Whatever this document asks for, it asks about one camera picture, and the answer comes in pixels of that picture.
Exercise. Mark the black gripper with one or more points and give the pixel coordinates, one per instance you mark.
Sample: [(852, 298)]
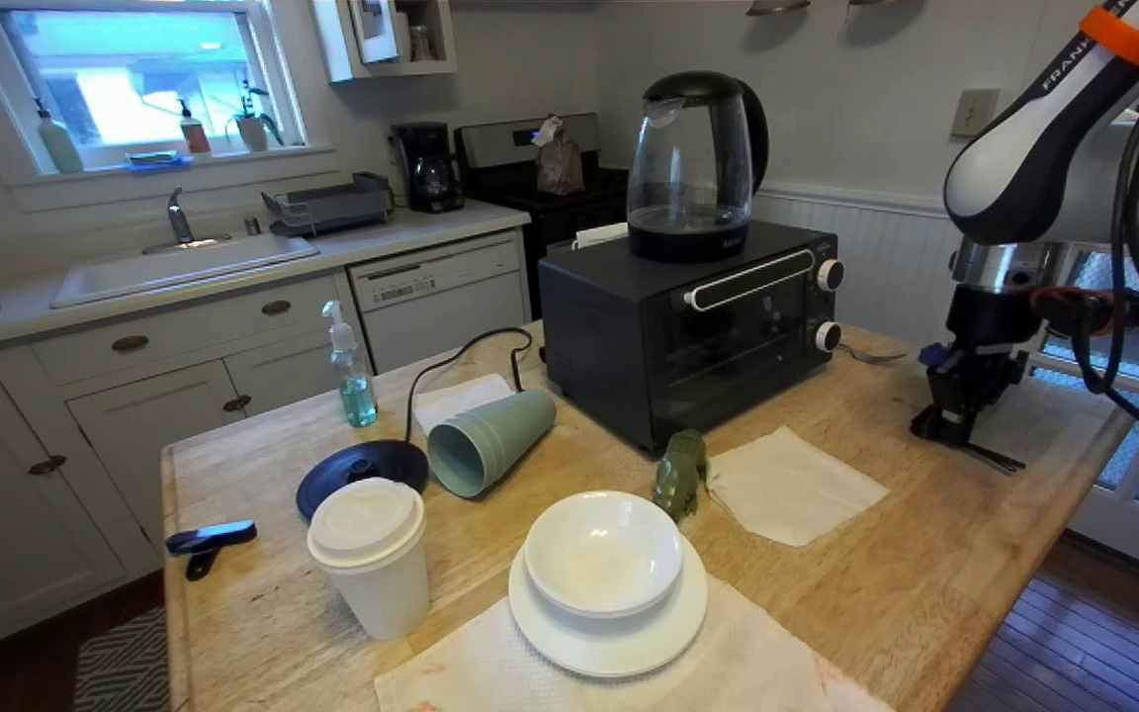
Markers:
[(978, 379)]

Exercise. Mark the black spatula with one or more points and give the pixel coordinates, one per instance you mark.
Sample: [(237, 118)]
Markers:
[(997, 458)]

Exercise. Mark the white black Franka robot arm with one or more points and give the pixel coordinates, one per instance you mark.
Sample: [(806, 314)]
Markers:
[(1057, 144)]

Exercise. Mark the black plastic ladle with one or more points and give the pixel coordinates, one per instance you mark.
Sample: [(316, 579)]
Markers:
[(925, 430)]

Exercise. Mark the blue dish brush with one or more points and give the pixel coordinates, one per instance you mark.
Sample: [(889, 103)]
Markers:
[(932, 356)]

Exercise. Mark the white paper napkin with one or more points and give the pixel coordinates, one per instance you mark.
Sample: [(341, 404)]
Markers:
[(793, 487), (453, 396)]

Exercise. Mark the green toy animal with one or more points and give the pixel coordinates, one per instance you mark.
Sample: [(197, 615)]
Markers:
[(678, 482)]

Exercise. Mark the black toaster oven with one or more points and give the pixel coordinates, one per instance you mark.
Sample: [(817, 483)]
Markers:
[(649, 342)]

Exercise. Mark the glass electric kettle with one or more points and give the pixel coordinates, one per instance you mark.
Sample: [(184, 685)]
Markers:
[(690, 230)]

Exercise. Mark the white bowl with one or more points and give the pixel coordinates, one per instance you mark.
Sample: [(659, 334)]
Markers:
[(603, 557)]

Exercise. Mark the white round plate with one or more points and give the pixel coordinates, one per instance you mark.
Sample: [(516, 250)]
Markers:
[(610, 656)]

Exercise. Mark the pale green plastic cup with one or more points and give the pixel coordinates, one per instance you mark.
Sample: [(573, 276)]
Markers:
[(495, 440)]

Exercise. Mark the brown paper bag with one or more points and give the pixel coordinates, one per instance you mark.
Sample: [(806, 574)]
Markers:
[(558, 163)]

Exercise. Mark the white dishwasher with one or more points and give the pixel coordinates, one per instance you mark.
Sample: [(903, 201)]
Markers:
[(438, 309)]

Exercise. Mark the black steel kitchen stove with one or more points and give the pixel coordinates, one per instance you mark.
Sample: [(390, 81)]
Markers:
[(495, 144)]

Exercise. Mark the white cloth placemat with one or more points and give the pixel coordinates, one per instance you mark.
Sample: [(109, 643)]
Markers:
[(465, 678)]

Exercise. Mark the black coffee maker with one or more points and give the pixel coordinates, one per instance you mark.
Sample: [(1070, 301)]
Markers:
[(435, 171)]

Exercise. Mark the clear spray bottle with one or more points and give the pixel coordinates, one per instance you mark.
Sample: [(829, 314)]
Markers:
[(358, 391)]

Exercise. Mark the white cup with lid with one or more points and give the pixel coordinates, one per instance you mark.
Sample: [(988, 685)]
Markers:
[(374, 569)]

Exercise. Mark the blue bowl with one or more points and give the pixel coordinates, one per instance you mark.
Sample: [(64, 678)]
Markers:
[(336, 475)]

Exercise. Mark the grey dish rack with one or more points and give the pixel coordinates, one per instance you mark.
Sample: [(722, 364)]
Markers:
[(336, 207)]

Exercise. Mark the framed picture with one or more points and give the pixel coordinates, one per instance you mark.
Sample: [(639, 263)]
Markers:
[(374, 31)]

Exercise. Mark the green bottle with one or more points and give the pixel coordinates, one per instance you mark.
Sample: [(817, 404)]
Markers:
[(257, 127)]

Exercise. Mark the blue black tool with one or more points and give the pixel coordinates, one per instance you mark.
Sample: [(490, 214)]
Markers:
[(206, 540)]

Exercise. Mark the white kitchen sink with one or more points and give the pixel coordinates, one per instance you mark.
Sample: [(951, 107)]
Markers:
[(177, 269)]

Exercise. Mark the chrome sink faucet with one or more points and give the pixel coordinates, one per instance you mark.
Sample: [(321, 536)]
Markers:
[(179, 219)]

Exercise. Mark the brown soap bottle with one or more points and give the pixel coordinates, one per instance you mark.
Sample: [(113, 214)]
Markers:
[(197, 132)]

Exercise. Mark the white kitchen counter cabinets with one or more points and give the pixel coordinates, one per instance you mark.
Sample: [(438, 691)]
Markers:
[(137, 421)]

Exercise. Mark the blue sponge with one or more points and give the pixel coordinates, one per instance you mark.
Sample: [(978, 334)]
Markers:
[(156, 161)]

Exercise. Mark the patterned floor rug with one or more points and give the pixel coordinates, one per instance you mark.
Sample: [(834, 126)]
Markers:
[(130, 665)]

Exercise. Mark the white framed window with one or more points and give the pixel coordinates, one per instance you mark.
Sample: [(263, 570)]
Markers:
[(137, 81)]

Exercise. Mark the white soap bottle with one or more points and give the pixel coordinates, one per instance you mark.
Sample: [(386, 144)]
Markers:
[(56, 144)]

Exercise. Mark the beige light switch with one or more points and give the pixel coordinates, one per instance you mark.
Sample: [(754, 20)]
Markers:
[(972, 119)]

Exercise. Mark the white wall shelf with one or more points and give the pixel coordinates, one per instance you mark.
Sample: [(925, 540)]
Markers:
[(336, 41)]

